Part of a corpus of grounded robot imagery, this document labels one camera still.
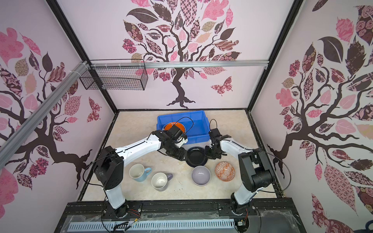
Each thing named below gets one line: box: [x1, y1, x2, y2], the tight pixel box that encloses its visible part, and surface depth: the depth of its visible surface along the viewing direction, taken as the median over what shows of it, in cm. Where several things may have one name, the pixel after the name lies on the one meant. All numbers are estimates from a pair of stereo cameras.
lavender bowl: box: [191, 165, 212, 187], surface depth 85 cm
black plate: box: [185, 146, 208, 168], surface depth 92 cm
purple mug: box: [151, 172, 174, 192], surface depth 80 cm
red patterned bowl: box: [214, 161, 236, 183], surface depth 87 cm
